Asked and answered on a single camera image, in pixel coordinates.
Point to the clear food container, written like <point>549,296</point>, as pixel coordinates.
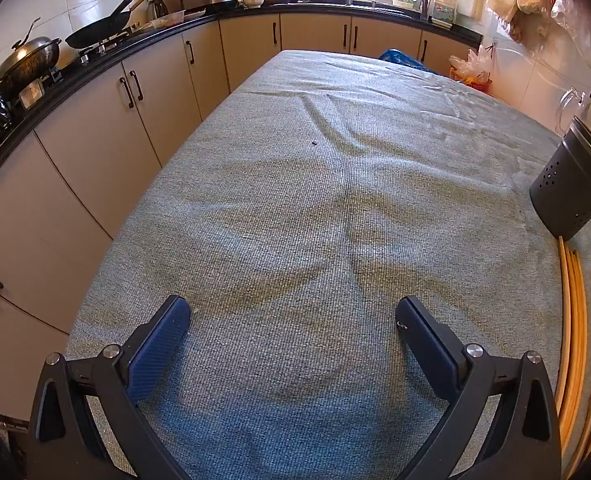
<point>168,20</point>

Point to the dark grey perforated utensil holder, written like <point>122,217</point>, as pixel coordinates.
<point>570,185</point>

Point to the black frying pan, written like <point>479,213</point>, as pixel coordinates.
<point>98,32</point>

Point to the red waste bin with bag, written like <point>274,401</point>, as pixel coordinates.
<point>470,72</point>

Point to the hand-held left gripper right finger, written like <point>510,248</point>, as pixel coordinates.
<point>428,350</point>

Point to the textured table cloth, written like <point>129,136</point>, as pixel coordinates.
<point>300,210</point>

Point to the steel kettle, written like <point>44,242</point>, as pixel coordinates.
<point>158,8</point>

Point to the gas stove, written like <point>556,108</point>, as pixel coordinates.
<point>100,49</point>

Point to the small stone mortar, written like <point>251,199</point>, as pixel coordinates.
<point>252,2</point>

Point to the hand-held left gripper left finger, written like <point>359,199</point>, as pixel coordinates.
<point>160,350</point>

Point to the black kitchen countertop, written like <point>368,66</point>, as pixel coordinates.
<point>315,9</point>

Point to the blue plastic bag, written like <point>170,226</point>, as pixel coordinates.
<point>400,57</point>

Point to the white dish soap bottle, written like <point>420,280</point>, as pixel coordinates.
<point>443,10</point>

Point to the bunch of wooden chopsticks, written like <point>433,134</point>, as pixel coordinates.
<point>578,320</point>

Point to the wok with steel lid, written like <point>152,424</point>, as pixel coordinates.
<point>28,60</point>

